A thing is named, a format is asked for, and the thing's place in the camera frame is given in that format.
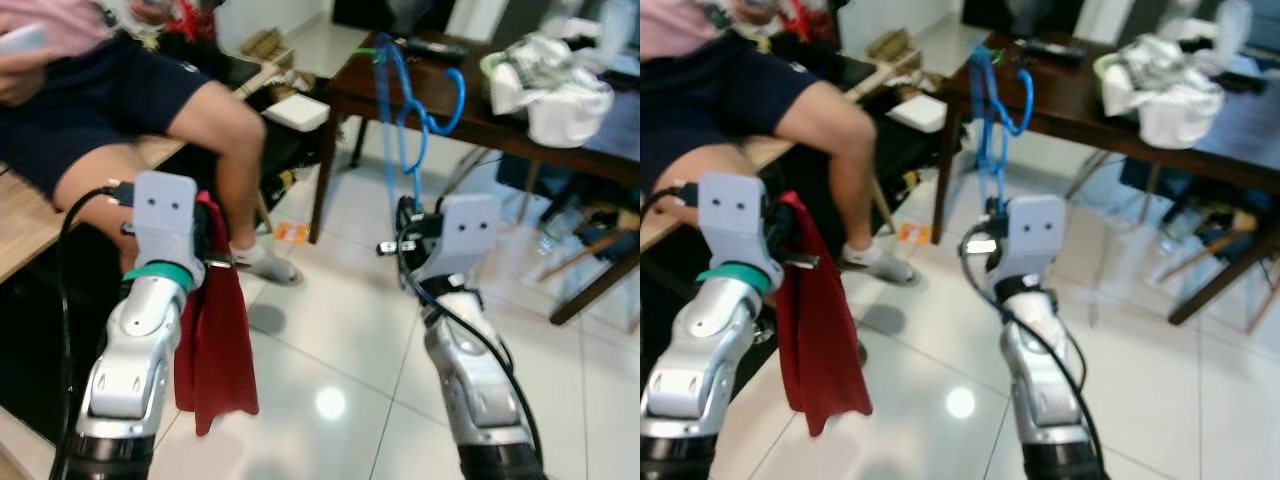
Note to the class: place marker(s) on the white flat box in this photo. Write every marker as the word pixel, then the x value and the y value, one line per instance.
pixel 915 112
pixel 295 112

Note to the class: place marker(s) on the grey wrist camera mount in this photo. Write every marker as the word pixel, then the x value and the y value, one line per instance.
pixel 465 235
pixel 735 215
pixel 165 215
pixel 1035 235

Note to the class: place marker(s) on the white clothes heap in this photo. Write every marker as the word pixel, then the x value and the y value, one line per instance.
pixel 560 100
pixel 1170 100

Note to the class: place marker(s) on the black remote control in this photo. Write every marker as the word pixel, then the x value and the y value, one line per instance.
pixel 1050 50
pixel 435 48

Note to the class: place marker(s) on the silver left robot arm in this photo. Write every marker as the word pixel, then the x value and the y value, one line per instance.
pixel 130 370
pixel 700 370

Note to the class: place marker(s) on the wooden stick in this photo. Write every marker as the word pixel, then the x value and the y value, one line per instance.
pixel 580 250
pixel 1200 255

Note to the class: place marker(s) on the small orange packet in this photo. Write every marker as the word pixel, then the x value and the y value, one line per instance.
pixel 914 233
pixel 292 233

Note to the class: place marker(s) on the blue plastic clothes hanger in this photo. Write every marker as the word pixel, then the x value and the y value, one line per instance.
pixel 385 100
pixel 985 120

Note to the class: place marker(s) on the dark wooden table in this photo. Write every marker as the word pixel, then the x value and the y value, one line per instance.
pixel 470 110
pixel 1080 110

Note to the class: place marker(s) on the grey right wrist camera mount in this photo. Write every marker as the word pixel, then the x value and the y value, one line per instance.
pixel 465 235
pixel 1035 235

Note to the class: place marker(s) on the red shirt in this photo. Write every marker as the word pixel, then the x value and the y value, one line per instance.
pixel 820 350
pixel 215 350

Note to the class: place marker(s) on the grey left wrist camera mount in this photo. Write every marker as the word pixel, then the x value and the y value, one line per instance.
pixel 735 215
pixel 165 215

